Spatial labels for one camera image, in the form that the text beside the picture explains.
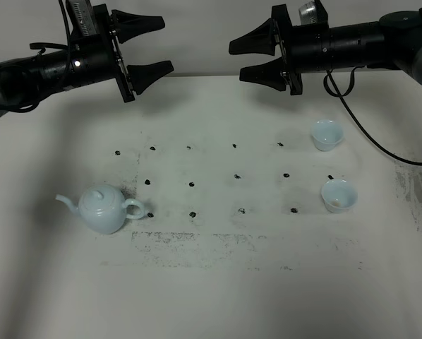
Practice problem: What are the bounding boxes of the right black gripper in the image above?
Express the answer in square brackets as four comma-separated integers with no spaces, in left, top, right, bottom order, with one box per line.
[229,4,330,95]

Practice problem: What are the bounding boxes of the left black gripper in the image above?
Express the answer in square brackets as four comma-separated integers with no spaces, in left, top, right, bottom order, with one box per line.
[68,4,174,102]

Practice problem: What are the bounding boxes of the pale blue porcelain teapot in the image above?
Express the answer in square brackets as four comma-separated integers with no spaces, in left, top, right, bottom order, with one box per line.
[55,184,147,234]

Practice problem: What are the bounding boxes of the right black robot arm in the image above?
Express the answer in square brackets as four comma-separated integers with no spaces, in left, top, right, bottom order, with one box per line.
[229,1,422,95]

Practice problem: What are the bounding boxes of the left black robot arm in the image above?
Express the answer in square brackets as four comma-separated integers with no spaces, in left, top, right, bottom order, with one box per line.
[0,1,174,118]

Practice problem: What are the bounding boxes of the far pale blue teacup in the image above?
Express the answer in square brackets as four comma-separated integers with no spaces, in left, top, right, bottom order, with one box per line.
[311,119,344,152]

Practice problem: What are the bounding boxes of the pale blue teacup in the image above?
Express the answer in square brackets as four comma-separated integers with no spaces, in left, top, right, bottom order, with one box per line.
[311,119,344,152]
[320,179,358,214]

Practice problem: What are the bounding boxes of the near pale blue teacup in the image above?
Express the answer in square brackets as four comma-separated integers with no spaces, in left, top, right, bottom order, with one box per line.
[320,179,358,214]

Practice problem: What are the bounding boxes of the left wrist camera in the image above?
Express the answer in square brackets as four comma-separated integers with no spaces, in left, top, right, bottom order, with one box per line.
[66,0,97,37]

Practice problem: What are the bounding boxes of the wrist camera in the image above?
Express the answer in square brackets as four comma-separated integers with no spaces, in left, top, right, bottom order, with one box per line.
[66,0,97,37]
[299,0,328,25]

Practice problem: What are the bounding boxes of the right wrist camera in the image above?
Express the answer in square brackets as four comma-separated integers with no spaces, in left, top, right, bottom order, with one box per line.
[299,0,328,25]

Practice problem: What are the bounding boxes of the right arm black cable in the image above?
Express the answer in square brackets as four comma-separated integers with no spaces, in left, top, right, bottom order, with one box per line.
[323,65,422,166]

